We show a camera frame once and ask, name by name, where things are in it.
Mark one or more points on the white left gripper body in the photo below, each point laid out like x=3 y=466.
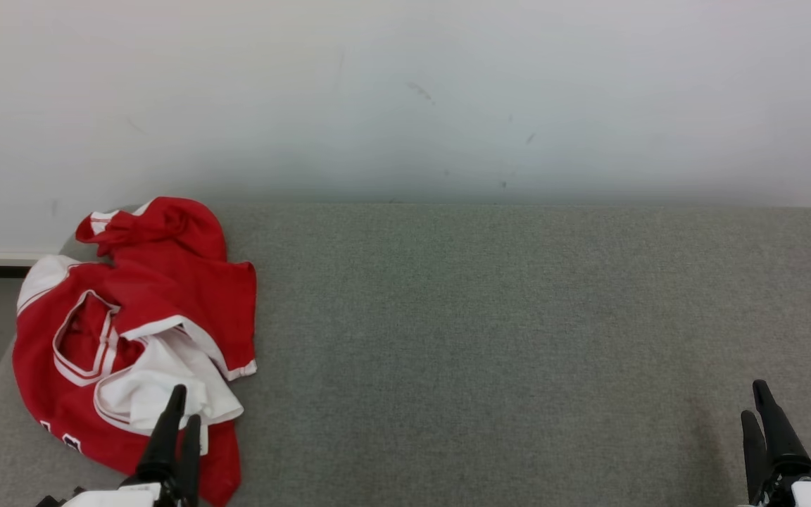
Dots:
x=117 y=496

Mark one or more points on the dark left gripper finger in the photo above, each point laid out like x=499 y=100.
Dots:
x=190 y=458
x=162 y=443

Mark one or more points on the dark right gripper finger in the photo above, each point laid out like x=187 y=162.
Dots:
x=756 y=465
x=782 y=443

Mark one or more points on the red white basketball jersey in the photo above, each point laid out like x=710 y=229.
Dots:
x=166 y=282

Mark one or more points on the grey fabric sofa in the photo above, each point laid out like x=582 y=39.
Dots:
x=483 y=352

